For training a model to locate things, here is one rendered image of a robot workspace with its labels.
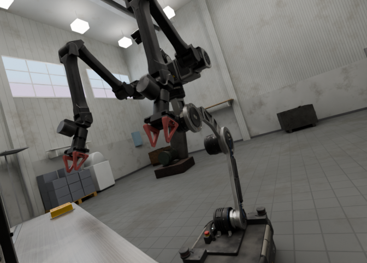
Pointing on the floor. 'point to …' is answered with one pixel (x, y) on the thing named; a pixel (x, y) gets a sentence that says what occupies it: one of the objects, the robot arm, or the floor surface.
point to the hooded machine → (99, 171)
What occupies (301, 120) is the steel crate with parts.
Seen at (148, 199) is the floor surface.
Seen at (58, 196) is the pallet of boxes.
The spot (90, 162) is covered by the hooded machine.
